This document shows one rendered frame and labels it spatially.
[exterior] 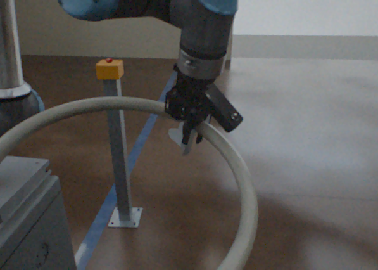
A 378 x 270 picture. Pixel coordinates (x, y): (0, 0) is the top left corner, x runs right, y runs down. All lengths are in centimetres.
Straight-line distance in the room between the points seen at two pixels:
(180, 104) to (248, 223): 27
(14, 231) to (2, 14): 60
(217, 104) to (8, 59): 66
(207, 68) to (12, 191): 75
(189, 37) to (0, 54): 63
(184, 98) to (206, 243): 156
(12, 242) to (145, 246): 117
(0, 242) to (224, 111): 71
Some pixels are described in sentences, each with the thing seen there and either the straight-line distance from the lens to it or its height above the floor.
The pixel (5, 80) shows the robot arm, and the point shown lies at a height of 122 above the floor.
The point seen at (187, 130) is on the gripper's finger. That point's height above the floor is 121.
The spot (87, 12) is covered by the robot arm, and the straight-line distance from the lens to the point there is 51.
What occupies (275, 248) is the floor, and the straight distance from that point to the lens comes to 217.
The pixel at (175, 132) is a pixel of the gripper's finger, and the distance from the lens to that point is 72.
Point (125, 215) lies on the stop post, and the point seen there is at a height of 5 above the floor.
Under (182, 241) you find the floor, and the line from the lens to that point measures 214.
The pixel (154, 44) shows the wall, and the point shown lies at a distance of 688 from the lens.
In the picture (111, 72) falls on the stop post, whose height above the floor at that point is 104.
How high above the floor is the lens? 149
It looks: 27 degrees down
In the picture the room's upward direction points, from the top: straight up
